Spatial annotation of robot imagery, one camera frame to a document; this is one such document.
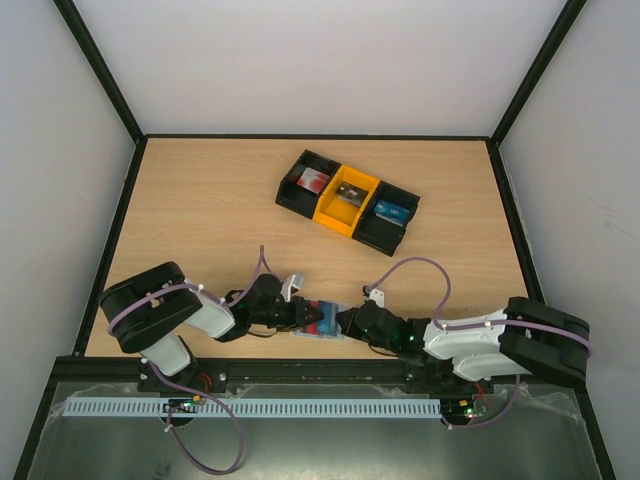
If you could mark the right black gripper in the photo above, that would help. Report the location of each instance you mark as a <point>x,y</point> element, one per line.
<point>356,320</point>

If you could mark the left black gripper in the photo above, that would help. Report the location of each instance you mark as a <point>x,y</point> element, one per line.
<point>296,314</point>

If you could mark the beige card holder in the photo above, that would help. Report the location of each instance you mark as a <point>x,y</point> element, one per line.
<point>299,332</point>

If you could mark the black bin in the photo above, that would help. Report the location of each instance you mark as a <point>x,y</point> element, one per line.
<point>301,188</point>
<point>377,233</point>

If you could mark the yellow bin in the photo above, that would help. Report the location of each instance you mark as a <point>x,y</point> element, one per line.
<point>337,214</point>

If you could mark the blue card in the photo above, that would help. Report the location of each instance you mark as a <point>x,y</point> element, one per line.
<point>328,326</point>
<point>392,213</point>

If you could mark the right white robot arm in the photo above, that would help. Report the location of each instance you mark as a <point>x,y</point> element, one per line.
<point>524,338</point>

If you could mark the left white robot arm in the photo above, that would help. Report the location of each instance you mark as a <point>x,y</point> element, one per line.
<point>144,311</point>

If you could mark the blue card in bin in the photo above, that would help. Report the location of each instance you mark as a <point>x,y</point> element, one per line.
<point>392,213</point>

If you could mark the dark card in bin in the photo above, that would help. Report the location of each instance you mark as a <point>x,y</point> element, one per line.
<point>351,194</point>

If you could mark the red white card in bin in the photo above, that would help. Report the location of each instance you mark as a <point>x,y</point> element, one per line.
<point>312,180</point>

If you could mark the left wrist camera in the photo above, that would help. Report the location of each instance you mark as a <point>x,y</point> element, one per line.
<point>291,286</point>

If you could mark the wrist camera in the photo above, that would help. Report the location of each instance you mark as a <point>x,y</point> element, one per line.
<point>291,286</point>
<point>374,294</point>

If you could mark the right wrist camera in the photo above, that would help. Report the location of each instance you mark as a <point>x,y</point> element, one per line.
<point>374,294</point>

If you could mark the black aluminium frame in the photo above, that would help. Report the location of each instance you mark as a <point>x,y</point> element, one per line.
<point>555,82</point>

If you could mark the grey slotted cable duct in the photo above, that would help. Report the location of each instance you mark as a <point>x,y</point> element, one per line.
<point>129,407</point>

